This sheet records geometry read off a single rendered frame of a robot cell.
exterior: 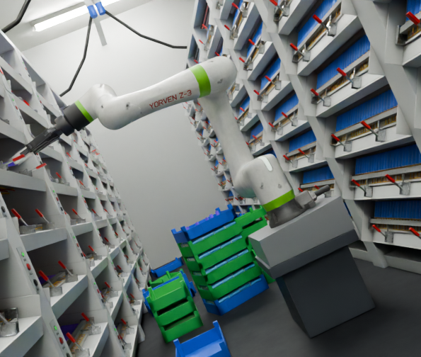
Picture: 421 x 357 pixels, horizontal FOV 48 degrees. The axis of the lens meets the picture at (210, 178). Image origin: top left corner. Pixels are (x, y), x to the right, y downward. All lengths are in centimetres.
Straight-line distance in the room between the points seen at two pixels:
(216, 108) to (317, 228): 62
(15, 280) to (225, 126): 100
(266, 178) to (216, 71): 42
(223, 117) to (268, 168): 32
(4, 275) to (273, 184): 91
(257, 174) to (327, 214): 28
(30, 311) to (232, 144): 99
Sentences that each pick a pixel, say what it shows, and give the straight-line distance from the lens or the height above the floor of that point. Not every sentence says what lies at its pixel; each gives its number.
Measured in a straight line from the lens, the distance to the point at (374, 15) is 142.
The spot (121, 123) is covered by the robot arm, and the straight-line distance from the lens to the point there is 162.
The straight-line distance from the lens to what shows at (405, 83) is 140.
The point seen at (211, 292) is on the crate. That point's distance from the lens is 238.
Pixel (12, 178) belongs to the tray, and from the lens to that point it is 152.
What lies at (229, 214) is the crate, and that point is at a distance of 243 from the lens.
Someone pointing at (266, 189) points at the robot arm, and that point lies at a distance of 166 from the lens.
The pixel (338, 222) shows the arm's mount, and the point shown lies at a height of 32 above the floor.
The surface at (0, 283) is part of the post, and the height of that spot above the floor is 60.
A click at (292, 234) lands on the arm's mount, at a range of 159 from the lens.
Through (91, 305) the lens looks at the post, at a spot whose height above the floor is 37.
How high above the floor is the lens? 61
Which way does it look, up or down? 1 degrees up
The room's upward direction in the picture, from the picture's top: 24 degrees counter-clockwise
